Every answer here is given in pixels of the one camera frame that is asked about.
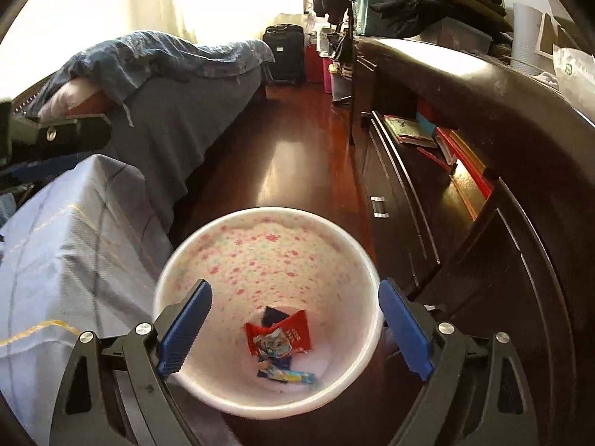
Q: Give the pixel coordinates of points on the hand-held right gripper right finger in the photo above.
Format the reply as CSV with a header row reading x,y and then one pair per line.
x,y
405,330

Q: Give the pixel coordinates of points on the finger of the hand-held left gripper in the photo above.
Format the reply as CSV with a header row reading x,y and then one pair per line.
x,y
81,132
44,167

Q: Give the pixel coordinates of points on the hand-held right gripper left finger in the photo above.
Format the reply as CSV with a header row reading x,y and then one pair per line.
x,y
183,330

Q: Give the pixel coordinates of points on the white floral waste bin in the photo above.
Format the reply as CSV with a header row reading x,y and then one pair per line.
x,y
279,255

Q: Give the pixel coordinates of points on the pink pillow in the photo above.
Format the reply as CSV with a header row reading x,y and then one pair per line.
x,y
69,97

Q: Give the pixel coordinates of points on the dark blue wrapper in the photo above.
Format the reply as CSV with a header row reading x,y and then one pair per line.
x,y
272,316

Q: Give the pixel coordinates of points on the grey bed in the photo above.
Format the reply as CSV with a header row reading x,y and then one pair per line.
x,y
176,134

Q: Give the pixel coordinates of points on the blue floral duvet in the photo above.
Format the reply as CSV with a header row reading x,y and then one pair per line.
x,y
139,55

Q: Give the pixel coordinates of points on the pale blue checked cloth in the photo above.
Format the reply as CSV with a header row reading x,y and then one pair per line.
x,y
69,265

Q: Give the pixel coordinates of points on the red snack wrapper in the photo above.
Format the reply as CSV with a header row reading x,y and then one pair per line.
x,y
286,337

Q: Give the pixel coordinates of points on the blue yellow candy wrapper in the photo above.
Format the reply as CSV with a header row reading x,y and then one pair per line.
x,y
286,374

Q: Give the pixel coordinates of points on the yellow cover book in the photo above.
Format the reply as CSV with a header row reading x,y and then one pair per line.
x,y
467,190

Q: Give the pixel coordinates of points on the red pen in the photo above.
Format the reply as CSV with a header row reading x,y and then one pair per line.
x,y
437,160

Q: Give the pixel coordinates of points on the white curtain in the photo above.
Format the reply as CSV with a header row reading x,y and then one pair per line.
x,y
218,4

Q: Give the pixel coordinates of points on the green cover book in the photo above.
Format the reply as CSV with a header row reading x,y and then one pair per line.
x,y
409,131

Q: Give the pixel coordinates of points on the blue cover book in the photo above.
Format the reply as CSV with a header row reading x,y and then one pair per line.
x,y
425,123

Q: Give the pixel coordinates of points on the dark wooden dresser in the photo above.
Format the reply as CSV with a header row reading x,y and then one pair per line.
x,y
511,148

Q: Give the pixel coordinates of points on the black suitcase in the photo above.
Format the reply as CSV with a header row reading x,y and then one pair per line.
x,y
283,53

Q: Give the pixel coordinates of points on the red storage box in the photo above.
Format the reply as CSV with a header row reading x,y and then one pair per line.
x,y
314,65

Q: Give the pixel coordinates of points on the pink storage box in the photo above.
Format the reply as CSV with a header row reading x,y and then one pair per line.
x,y
327,74

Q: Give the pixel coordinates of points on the black handbag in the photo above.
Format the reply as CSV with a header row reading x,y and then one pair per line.
x,y
340,49

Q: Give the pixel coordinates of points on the clear plastic storage box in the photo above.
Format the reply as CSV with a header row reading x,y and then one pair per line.
x,y
458,35

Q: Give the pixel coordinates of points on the clear plastic bag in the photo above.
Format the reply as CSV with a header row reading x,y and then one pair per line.
x,y
576,72

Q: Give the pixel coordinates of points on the teal hanging garment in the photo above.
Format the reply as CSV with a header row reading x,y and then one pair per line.
x,y
367,4

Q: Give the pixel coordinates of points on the white ribbed air purifier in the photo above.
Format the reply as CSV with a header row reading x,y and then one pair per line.
x,y
526,37

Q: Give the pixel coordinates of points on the cardboard box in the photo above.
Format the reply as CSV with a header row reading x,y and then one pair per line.
x,y
555,37

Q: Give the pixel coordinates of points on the stack of folded dark clothes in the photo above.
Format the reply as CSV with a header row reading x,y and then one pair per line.
x,y
446,0

